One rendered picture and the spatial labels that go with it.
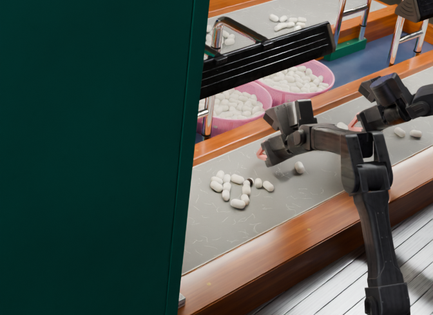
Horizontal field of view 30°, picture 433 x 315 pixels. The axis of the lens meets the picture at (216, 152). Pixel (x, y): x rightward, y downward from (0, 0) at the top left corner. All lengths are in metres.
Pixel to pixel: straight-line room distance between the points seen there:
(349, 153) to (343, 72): 1.15
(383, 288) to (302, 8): 1.64
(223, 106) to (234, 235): 0.59
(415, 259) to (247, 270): 0.48
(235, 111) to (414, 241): 0.64
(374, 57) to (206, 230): 1.30
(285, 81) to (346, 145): 0.88
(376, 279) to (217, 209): 0.46
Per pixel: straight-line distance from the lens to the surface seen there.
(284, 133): 2.02
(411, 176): 2.18
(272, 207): 1.99
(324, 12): 3.11
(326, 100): 2.44
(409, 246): 2.09
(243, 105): 2.39
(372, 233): 1.70
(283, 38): 1.96
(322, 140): 1.86
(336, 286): 1.92
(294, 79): 2.59
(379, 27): 3.11
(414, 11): 2.36
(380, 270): 1.70
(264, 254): 1.81
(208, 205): 1.97
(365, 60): 2.95
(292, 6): 3.12
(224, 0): 3.03
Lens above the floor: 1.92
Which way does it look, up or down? 33 degrees down
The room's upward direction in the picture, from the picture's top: 7 degrees clockwise
